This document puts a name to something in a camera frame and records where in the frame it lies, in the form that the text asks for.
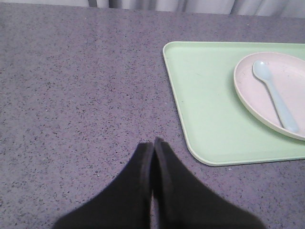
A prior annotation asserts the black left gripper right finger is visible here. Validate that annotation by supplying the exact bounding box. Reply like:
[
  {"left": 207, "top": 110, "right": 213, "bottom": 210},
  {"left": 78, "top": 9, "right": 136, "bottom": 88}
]
[{"left": 154, "top": 138, "right": 265, "bottom": 229}]

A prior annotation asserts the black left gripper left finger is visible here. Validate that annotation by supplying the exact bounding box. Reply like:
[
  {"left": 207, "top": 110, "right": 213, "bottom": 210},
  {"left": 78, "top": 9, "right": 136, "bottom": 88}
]
[{"left": 53, "top": 143, "right": 154, "bottom": 229}]

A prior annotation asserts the cream round plastic plate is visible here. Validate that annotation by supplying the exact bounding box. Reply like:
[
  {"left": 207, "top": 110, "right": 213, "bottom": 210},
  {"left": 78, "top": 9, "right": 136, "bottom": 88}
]
[{"left": 234, "top": 52, "right": 305, "bottom": 140}]

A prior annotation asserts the light green plastic tray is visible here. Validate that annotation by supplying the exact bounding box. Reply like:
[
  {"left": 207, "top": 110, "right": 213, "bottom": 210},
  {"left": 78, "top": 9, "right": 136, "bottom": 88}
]
[{"left": 163, "top": 42, "right": 305, "bottom": 166}]

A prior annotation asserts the light blue plastic spoon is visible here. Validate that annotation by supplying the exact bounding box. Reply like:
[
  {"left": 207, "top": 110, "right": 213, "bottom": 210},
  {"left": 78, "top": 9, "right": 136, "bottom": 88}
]
[{"left": 252, "top": 61, "right": 299, "bottom": 133}]

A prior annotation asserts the grey pleated curtain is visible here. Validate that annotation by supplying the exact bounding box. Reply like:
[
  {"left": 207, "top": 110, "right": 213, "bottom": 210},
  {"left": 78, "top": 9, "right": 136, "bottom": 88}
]
[{"left": 87, "top": 0, "right": 305, "bottom": 18}]

